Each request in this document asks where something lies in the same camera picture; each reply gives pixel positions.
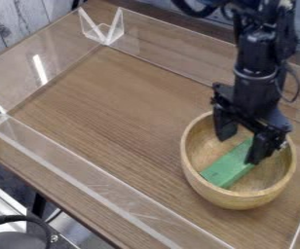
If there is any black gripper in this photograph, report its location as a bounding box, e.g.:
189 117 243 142
211 77 291 164

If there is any green rectangular block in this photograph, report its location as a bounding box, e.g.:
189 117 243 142
199 138 254 189

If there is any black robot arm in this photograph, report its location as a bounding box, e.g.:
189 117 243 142
172 0 297 164

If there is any brown wooden bowl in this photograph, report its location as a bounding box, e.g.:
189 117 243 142
179 112 297 210

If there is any black table leg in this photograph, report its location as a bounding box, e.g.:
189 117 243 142
31 194 47 218

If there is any clear acrylic tray enclosure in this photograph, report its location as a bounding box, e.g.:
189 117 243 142
0 1 300 249

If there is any black metal bracket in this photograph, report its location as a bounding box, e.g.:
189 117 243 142
26 209 79 249

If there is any black cable loop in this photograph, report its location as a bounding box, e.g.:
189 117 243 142
0 215 54 249

